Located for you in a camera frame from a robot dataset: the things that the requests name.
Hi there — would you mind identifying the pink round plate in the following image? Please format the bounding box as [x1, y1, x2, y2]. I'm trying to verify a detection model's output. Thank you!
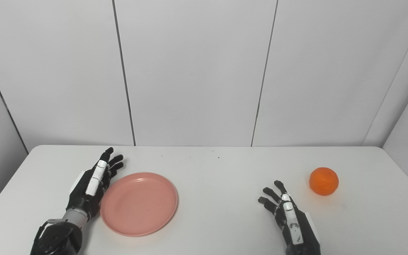
[100, 172, 179, 237]

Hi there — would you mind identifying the orange fruit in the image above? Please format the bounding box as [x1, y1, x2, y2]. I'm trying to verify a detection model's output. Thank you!
[309, 167, 339, 196]

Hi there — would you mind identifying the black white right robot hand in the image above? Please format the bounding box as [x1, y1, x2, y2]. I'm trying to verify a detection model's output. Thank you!
[258, 180, 321, 255]

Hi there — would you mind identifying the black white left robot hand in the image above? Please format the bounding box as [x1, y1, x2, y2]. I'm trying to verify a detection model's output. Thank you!
[66, 147, 124, 221]

